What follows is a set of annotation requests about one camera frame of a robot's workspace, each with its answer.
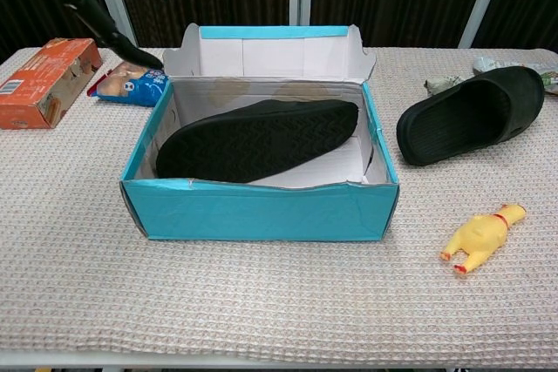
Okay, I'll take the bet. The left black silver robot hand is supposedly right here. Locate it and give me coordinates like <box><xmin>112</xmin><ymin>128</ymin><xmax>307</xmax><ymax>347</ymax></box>
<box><xmin>17</xmin><ymin>0</ymin><xmax>217</xmax><ymax>71</ymax></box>

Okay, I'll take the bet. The black rubber slipper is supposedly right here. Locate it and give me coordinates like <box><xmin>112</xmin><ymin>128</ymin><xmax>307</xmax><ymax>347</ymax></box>
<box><xmin>155</xmin><ymin>98</ymin><xmax>360</xmax><ymax>185</ymax></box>
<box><xmin>395</xmin><ymin>65</ymin><xmax>547</xmax><ymax>168</ymax></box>

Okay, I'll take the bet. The orange cardboard snack box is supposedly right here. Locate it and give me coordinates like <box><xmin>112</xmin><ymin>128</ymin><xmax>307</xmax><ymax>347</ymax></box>
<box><xmin>0</xmin><ymin>37</ymin><xmax>105</xmax><ymax>131</ymax></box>

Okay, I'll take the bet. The teal cardboard shoe box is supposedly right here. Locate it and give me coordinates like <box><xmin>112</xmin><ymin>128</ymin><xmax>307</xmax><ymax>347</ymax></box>
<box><xmin>119</xmin><ymin>23</ymin><xmax>401</xmax><ymax>244</ymax></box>

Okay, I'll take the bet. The blue snack bag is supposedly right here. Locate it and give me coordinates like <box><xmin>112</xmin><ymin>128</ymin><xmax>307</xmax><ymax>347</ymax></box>
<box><xmin>86</xmin><ymin>60</ymin><xmax>171</xmax><ymax>108</ymax></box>

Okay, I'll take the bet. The beige waffle weave tablecloth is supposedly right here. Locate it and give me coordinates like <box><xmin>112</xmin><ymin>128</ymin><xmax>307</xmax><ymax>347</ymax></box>
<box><xmin>0</xmin><ymin>46</ymin><xmax>558</xmax><ymax>369</ymax></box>

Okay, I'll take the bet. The crumpled silver wrapper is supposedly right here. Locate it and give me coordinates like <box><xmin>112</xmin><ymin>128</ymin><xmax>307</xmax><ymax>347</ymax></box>
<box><xmin>425</xmin><ymin>75</ymin><xmax>464</xmax><ymax>97</ymax></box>

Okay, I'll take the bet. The silver green snack bag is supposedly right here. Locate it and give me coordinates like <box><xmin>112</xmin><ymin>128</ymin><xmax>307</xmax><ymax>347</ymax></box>
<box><xmin>472</xmin><ymin>56</ymin><xmax>558</xmax><ymax>97</ymax></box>

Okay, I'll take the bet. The yellow rubber chicken toy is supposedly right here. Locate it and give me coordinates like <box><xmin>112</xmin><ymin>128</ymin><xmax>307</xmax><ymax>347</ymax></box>
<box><xmin>439</xmin><ymin>203</ymin><xmax>528</xmax><ymax>277</ymax></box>

